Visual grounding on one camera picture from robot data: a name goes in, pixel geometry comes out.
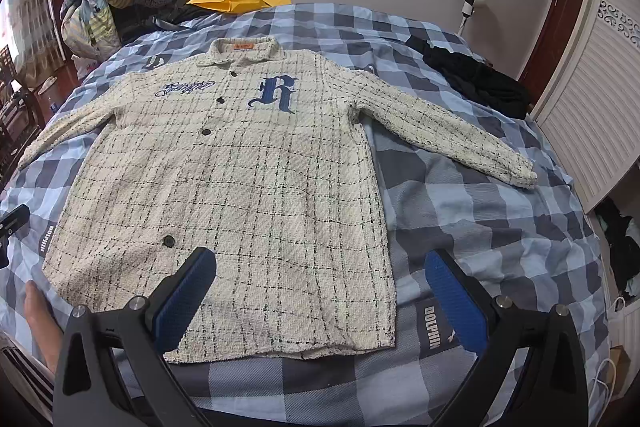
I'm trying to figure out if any cream plaid tweed shirt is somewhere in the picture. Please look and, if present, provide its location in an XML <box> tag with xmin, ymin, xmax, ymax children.
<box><xmin>21</xmin><ymin>37</ymin><xmax>537</xmax><ymax>363</ymax></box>

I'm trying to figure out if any yellow cloth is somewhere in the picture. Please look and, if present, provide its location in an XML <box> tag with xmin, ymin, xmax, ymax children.
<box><xmin>186</xmin><ymin>0</ymin><xmax>293</xmax><ymax>14</ymax></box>

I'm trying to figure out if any white louvered wardrobe door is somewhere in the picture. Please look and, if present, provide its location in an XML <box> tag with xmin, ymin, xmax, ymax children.
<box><xmin>533</xmin><ymin>0</ymin><xmax>639</xmax><ymax>212</ymax></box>

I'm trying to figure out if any black garment on bed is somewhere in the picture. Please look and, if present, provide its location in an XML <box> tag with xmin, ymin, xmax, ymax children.
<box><xmin>406</xmin><ymin>36</ymin><xmax>530</xmax><ymax>119</ymax></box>

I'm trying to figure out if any blue checkered bed sheet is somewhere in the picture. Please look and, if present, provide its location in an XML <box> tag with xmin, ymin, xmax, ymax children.
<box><xmin>0</xmin><ymin>2</ymin><xmax>612</xmax><ymax>427</ymax></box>

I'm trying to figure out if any wooden chair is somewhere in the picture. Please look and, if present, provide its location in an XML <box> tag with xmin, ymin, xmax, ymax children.
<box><xmin>1</xmin><ymin>46</ymin><xmax>44</xmax><ymax>187</ymax></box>

